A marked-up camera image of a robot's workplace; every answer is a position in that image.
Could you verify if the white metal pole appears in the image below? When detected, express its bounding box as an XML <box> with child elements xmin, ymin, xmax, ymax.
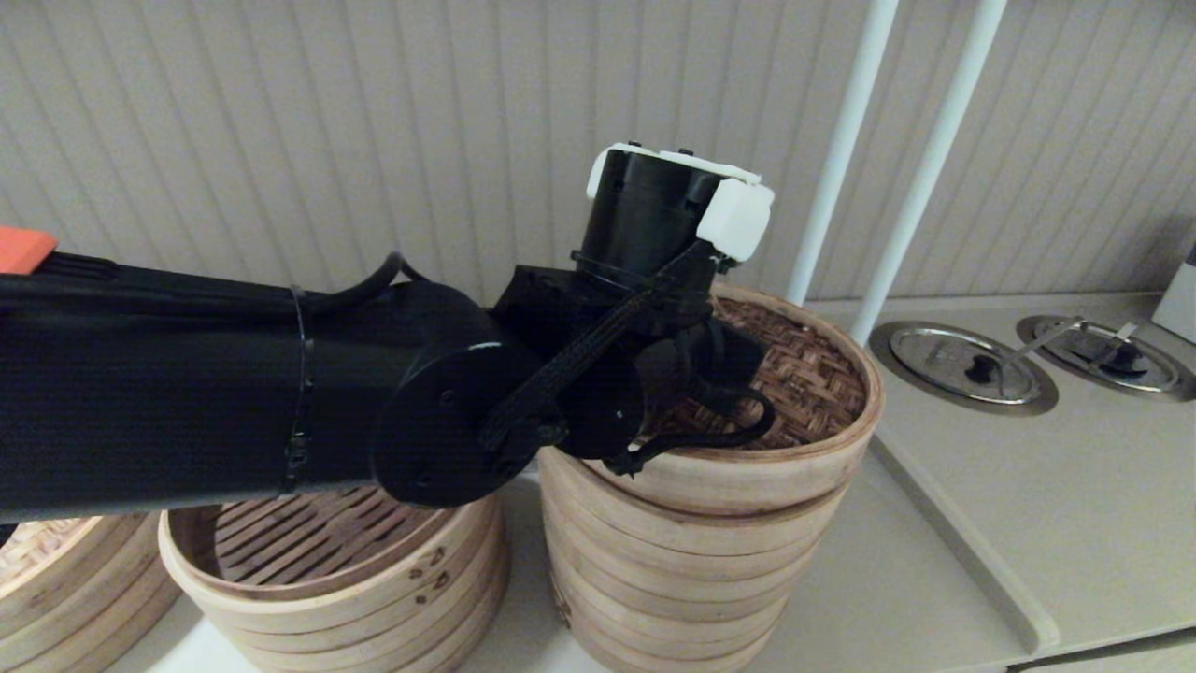
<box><xmin>785</xmin><ymin>0</ymin><xmax>900</xmax><ymax>308</ymax></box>
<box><xmin>848</xmin><ymin>0</ymin><xmax>1010</xmax><ymax>349</ymax></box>

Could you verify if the pale woven bamboo steamer lid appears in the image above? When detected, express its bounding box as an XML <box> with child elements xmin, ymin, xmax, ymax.
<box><xmin>0</xmin><ymin>512</ymin><xmax>162</xmax><ymax>620</ymax></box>

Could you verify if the bamboo steamer stack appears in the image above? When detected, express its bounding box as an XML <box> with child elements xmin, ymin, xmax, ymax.
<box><xmin>0</xmin><ymin>551</ymin><xmax>184</xmax><ymax>673</ymax></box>
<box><xmin>539</xmin><ymin>447</ymin><xmax>849</xmax><ymax>673</ymax></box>
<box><xmin>157</xmin><ymin>486</ymin><xmax>512</xmax><ymax>673</ymax></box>

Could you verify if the round steel lid black knob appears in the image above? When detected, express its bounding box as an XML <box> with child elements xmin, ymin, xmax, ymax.
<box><xmin>1014</xmin><ymin>316</ymin><xmax>1196</xmax><ymax>405</ymax></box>
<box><xmin>869</xmin><ymin>322</ymin><xmax>1059</xmax><ymax>418</ymax></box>

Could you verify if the white container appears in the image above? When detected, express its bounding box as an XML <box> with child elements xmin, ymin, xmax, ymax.
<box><xmin>1149</xmin><ymin>243</ymin><xmax>1196</xmax><ymax>349</ymax></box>

